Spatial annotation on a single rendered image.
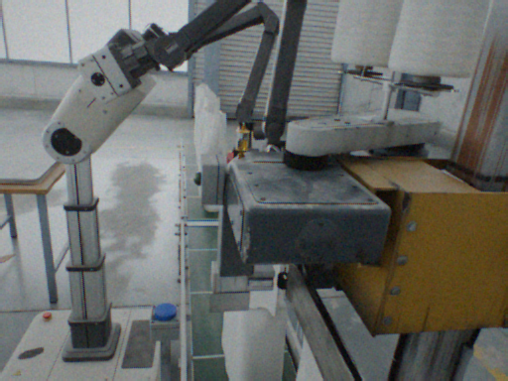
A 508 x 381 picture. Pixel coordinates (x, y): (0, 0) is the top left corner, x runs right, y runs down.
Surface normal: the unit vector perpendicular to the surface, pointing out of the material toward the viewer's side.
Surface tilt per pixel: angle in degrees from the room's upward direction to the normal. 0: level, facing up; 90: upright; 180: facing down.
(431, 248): 90
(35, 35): 90
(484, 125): 90
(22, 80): 90
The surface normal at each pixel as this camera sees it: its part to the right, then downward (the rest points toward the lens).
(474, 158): -0.98, -0.01
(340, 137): 0.57, 0.33
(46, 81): 0.18, 0.36
